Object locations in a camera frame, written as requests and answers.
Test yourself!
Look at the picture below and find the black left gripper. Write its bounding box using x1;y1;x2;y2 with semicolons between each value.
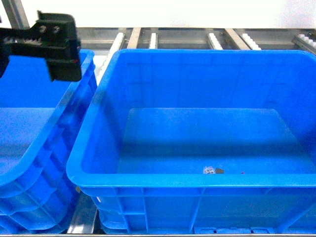
0;11;81;82

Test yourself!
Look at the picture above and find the yellow mushroom push button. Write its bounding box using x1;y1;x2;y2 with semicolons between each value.
203;166;225;174

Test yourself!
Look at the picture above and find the left blue plastic crate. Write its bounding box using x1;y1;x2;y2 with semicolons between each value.
0;50;97;234

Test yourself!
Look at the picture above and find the large blue plastic crate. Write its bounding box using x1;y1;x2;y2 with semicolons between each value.
67;49;316;234

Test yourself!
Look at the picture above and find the metal roller conveyor rack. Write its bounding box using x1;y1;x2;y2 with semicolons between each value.
0;0;316;237

